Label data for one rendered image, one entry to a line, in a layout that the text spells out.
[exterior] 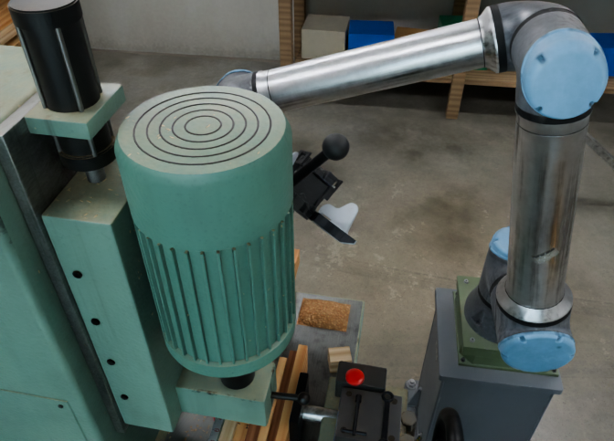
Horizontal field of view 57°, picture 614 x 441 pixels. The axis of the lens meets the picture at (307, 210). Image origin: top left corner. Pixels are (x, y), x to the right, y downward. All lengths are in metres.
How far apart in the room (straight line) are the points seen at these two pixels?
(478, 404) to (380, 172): 1.68
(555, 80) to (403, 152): 2.37
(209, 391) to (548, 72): 0.67
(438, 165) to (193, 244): 2.68
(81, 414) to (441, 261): 1.97
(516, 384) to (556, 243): 0.56
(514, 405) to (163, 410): 1.05
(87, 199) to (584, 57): 0.68
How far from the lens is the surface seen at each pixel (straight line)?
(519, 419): 1.74
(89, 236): 0.63
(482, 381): 1.55
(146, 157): 0.54
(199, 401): 0.90
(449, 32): 1.05
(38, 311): 0.71
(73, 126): 0.59
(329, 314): 1.14
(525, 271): 1.16
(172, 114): 0.60
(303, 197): 0.85
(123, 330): 0.74
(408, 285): 2.47
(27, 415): 0.94
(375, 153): 3.20
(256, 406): 0.87
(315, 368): 1.09
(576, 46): 0.90
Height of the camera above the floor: 1.80
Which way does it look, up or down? 40 degrees down
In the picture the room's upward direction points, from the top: straight up
